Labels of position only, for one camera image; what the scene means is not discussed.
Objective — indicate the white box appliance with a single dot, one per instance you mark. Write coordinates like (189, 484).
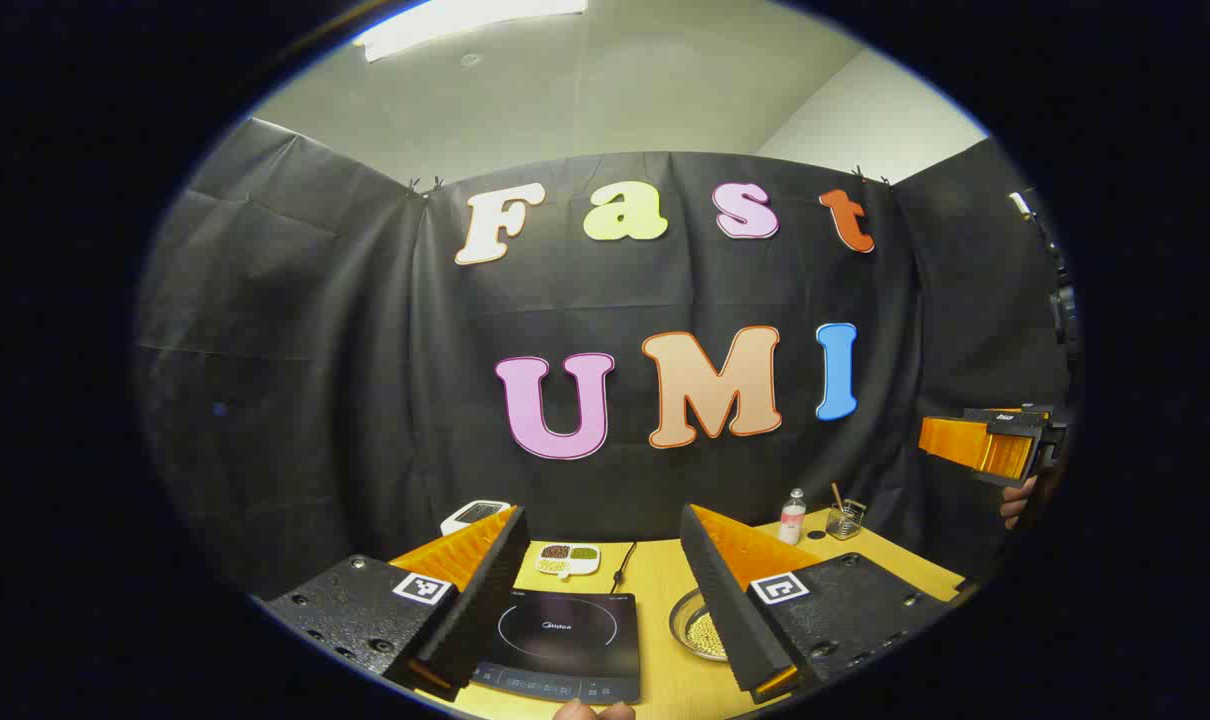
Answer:
(470, 515)

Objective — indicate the wooden stick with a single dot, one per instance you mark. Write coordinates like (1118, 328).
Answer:
(837, 495)

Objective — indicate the white divided bean dish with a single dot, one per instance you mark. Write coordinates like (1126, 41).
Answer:
(568, 560)

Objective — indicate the pile of soybeans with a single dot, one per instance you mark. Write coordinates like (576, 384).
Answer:
(709, 635)

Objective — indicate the black backdrop cloth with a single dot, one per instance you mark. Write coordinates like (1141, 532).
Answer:
(365, 350)

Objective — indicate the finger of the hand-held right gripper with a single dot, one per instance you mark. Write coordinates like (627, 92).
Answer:
(975, 448)
(1005, 414)

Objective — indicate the black stand equipment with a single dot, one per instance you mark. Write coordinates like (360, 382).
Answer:
(1065, 310)

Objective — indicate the clear bottle with pink label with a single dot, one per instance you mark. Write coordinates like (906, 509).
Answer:
(792, 522)

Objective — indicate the black induction cooktop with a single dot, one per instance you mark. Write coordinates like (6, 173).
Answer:
(565, 640)

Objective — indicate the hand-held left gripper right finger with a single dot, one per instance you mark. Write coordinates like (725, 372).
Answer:
(725, 600)

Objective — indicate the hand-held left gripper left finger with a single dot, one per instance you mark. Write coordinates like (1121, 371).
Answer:
(485, 590)

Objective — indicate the ceiling light panel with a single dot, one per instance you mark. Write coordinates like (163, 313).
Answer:
(465, 20)

